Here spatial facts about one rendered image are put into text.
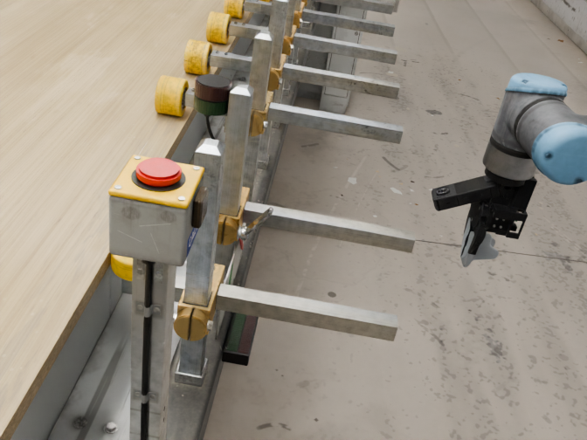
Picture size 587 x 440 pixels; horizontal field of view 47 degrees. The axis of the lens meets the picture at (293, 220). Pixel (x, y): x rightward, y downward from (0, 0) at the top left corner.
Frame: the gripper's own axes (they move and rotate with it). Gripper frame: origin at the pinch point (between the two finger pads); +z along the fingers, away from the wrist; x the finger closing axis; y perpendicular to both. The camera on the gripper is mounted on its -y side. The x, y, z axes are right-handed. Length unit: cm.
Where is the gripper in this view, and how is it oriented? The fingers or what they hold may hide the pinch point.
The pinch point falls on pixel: (462, 259)
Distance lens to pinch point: 131.2
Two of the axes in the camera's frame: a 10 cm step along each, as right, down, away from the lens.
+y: 9.9, 1.7, 0.1
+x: 0.8, -5.3, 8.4
